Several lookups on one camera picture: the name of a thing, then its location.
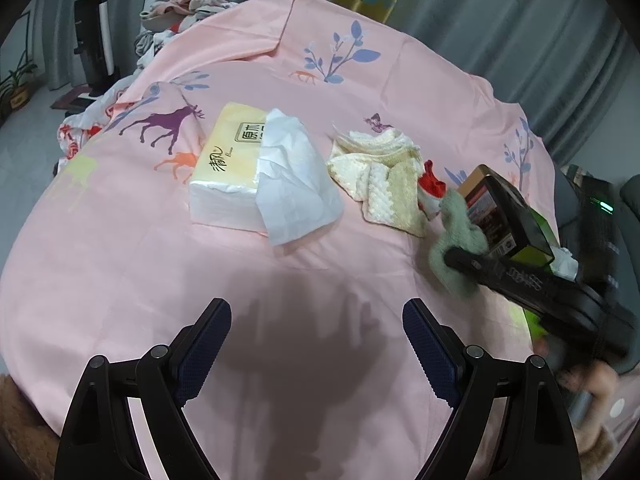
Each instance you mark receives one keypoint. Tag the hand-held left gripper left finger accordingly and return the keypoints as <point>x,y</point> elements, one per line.
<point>202,350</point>

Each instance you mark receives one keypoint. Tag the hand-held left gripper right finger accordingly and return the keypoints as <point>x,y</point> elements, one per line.
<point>430,350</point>

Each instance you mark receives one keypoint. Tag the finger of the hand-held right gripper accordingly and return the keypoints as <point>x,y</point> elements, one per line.
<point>470,262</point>

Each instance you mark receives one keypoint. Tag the green cloth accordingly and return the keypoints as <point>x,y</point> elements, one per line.
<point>455,230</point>

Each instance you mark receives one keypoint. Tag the green box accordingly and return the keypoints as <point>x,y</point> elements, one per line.
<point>540,255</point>

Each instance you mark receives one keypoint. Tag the black and gold box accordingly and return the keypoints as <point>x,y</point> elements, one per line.
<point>505,210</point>

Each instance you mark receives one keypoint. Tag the person's right hand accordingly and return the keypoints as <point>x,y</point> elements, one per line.
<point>600,382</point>

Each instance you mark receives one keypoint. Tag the white crumpled tissue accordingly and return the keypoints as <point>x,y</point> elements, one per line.
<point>564,262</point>

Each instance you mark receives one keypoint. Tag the red packet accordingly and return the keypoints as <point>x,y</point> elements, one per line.
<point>431,185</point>

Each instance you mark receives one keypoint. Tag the pink printed bedsheet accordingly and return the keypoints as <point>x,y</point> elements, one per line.
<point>150,270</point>

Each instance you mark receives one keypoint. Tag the grey sofa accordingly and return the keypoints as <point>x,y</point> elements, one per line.
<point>565,200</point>

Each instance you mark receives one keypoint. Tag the cream beige knit cloth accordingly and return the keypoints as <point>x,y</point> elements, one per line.
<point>385,195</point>

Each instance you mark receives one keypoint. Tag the pink dotted clothing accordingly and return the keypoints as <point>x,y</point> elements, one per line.
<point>620,407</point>

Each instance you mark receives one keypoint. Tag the white knit cloth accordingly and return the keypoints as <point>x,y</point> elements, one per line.
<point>370,142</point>

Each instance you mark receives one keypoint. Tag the white tissue sheet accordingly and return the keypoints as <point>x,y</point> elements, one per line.
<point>295,185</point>

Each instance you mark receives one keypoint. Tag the brown fluffy rug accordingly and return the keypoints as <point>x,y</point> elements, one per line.
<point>25,420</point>

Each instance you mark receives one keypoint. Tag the yellow tissue pack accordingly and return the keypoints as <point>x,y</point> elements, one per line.
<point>225,160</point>

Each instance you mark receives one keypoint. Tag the red and white blanket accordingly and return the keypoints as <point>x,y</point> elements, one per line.
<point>75,135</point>

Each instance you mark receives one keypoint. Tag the dark floor mat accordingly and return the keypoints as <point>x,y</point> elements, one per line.
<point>70,100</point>

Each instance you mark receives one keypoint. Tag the potted plant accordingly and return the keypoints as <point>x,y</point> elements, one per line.
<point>17,92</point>

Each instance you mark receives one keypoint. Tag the black tower appliance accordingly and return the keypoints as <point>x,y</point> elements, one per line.
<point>92,45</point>

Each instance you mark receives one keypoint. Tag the pile of clothes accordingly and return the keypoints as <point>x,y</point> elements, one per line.
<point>190,10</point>

